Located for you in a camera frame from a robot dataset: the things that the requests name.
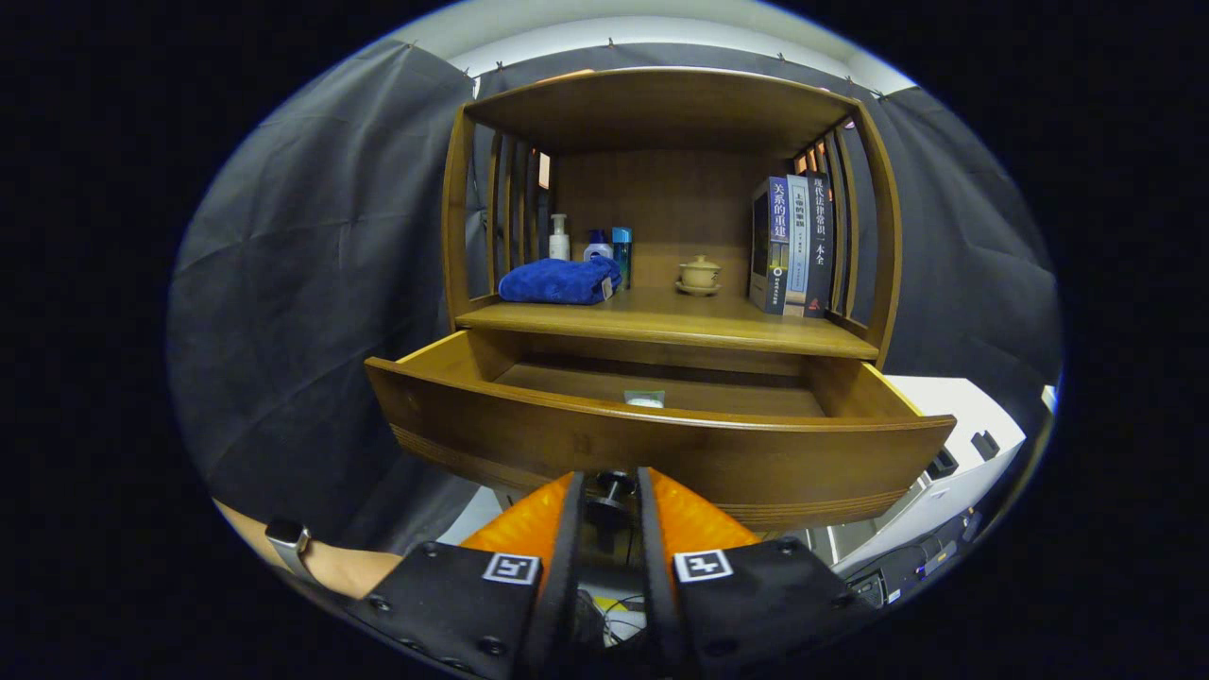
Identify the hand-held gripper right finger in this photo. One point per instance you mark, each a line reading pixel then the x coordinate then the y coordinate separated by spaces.
pixel 654 576

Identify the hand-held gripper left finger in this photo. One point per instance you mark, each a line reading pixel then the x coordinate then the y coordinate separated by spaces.
pixel 565 567

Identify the wooden drawer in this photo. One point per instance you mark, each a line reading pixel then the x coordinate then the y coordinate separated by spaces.
pixel 567 444

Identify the white cream tube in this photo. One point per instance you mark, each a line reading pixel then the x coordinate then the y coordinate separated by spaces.
pixel 644 399

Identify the wooden countertop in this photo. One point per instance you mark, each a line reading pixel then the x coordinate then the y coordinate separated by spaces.
pixel 680 321

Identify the white cabinet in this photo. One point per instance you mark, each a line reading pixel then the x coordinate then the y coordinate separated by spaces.
pixel 963 406

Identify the wooden cabinet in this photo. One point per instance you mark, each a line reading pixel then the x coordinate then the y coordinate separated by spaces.
pixel 661 189

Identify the silver wristwatch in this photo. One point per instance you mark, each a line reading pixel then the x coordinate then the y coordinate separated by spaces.
pixel 288 538

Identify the folded blue towel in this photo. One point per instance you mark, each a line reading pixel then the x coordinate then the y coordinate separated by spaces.
pixel 557 281

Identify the beige lidded teacup with saucer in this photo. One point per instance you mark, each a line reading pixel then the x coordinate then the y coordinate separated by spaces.
pixel 699 275

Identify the white bottle with blue cap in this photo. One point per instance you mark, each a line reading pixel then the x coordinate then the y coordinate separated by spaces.
pixel 597 249

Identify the white pump bottle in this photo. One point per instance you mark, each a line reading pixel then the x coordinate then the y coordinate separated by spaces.
pixel 559 244

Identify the teal blue bottle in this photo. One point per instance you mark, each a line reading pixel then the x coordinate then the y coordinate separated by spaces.
pixel 621 247

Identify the pale spine book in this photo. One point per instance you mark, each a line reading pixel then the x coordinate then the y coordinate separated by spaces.
pixel 798 246

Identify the black spine book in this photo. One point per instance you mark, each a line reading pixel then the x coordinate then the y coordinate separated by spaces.
pixel 818 246

